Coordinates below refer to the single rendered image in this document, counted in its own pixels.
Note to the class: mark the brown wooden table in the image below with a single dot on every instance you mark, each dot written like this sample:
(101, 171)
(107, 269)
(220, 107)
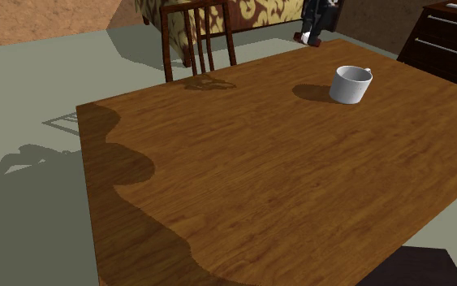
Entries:
(275, 178)

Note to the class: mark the dark wooden chair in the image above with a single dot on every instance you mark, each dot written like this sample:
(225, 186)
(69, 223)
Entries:
(196, 23)

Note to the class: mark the patterned yellow brown sofa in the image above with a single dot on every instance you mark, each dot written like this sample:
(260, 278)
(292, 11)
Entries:
(252, 14)

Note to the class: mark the white speckled mug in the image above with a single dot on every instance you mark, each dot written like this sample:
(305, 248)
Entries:
(348, 88)

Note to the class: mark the dark robot stand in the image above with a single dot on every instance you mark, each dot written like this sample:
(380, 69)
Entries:
(414, 269)

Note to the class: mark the dark wooden chest of drawers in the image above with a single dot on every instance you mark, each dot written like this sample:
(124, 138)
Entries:
(445, 51)

